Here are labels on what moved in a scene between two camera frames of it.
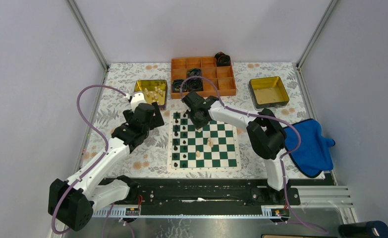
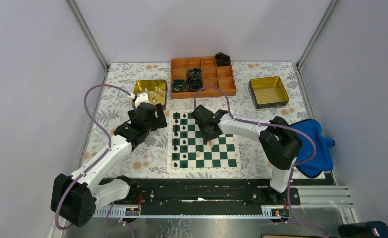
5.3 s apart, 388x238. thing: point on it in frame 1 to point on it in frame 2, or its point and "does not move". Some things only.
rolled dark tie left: (176, 84) does not move
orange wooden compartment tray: (222, 77) does not move
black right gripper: (197, 125) to (205, 138)
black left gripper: (157, 120) does not move
